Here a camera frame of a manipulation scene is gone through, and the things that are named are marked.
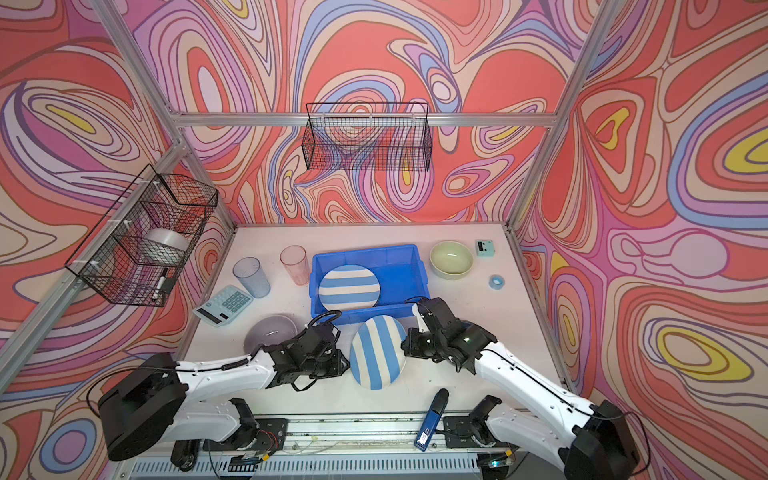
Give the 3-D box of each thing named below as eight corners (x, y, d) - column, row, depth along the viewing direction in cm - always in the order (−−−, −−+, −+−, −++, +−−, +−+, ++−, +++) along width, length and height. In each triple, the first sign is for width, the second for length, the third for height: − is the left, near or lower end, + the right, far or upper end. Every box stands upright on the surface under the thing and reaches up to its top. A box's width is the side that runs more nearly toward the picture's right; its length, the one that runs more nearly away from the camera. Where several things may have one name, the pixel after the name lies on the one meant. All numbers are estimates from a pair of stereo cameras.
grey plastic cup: (245, 299, 101) (228, 276, 90) (251, 280, 106) (236, 256, 95) (269, 299, 101) (256, 276, 90) (275, 280, 106) (262, 256, 95)
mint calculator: (196, 314, 96) (191, 310, 94) (236, 284, 104) (233, 280, 102) (214, 333, 92) (210, 329, 90) (254, 300, 100) (251, 296, 97)
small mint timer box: (477, 257, 112) (479, 253, 110) (474, 244, 116) (476, 240, 114) (494, 257, 112) (496, 253, 110) (490, 244, 116) (492, 240, 114)
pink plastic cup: (286, 285, 102) (277, 265, 93) (291, 266, 107) (283, 245, 98) (310, 285, 102) (302, 265, 93) (314, 266, 107) (307, 245, 98)
